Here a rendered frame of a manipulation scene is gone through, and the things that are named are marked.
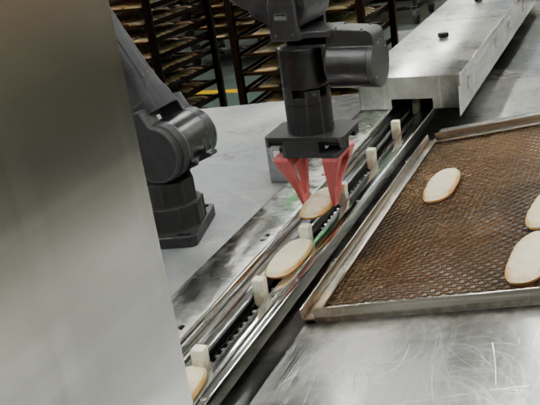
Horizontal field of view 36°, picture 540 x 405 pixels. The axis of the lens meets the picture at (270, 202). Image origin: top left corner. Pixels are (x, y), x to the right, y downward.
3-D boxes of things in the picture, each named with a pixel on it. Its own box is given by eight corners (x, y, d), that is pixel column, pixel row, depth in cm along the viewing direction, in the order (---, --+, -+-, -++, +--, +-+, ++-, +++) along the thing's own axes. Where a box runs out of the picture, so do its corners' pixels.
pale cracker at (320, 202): (320, 190, 110) (319, 182, 110) (347, 190, 108) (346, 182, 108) (292, 219, 102) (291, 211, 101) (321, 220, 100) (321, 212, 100)
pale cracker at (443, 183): (435, 174, 103) (433, 166, 102) (465, 169, 101) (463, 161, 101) (417, 206, 94) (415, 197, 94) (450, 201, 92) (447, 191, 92)
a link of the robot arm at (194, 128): (167, 177, 119) (146, 192, 115) (153, 109, 116) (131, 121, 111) (222, 180, 115) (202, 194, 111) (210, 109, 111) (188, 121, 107)
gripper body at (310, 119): (344, 152, 97) (337, 91, 95) (265, 152, 101) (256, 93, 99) (360, 134, 103) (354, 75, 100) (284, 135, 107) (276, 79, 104)
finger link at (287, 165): (333, 215, 101) (325, 142, 98) (280, 214, 104) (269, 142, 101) (350, 194, 107) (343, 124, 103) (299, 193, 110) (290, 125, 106)
